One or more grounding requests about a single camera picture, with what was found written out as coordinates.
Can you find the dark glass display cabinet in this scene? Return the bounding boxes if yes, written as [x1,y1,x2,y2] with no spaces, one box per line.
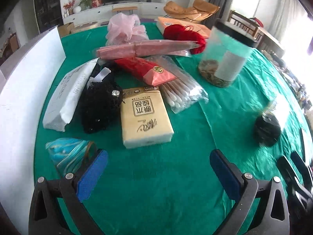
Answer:
[33,0,64,33]

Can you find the cardboard box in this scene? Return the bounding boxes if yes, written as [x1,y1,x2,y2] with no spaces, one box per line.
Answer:
[58,22,75,37]

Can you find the wooden stool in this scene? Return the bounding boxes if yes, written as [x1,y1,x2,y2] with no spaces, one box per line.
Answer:
[112,6,138,17]

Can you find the white wet wipes pack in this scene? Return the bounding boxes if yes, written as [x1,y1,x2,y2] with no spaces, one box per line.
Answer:
[42,58,99,132]

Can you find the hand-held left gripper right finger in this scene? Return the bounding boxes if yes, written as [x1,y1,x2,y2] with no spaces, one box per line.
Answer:
[210,149,290,235]

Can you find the wooden chair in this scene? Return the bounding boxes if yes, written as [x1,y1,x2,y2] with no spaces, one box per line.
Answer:
[228,10,264,49]

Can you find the pink face masks pack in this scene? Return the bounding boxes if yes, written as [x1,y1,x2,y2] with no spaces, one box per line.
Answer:
[96,40,207,60]

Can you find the red flowers in vase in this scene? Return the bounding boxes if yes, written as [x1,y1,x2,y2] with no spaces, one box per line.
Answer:
[63,0,81,15]

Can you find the leafy plant with red blooms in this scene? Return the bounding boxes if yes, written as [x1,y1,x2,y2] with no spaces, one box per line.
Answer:
[79,0,102,10]

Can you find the red envelope packet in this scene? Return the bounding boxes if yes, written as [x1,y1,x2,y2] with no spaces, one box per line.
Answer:
[114,57,178,87]

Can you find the orange lounge chair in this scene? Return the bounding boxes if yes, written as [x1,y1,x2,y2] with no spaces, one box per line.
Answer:
[163,0,220,24]

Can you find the orange book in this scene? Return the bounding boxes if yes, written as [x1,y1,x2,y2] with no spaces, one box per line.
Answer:
[156,17,212,40]

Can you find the clear jar black lid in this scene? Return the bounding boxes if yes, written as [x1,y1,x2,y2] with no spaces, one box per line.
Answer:
[198,20,259,89]

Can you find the pink bath pouf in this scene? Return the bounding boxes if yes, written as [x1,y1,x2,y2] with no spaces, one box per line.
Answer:
[106,13,149,47]

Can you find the cotton swabs bag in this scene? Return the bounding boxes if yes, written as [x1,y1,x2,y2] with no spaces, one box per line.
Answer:
[147,55,209,114]

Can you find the black pouf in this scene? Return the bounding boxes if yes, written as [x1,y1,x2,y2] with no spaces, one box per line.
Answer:
[253,101,284,148]

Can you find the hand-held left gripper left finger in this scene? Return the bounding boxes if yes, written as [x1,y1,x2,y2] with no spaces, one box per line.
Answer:
[29,149,108,235]

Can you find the green tablecloth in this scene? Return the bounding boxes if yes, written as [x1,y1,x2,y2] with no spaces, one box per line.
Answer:
[33,22,313,235]

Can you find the white tv cabinet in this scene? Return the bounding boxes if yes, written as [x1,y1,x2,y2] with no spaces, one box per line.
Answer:
[62,2,172,27]

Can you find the yellow tissue pack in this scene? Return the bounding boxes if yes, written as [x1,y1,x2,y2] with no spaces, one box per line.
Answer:
[120,86,175,149]

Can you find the white board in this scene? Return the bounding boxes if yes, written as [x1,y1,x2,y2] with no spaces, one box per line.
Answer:
[0,25,67,226]

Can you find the black mesh rhinestone pouch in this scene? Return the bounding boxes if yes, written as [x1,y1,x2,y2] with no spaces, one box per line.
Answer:
[81,64,124,135]

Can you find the blue striped cloth bag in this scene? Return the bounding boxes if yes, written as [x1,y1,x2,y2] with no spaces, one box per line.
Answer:
[45,138,98,177]

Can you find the red yarn bundle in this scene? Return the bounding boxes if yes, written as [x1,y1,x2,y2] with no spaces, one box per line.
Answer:
[163,25,208,54]

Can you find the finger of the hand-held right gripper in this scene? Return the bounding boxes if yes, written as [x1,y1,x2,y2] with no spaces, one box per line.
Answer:
[291,151,312,178]
[277,155,302,189]

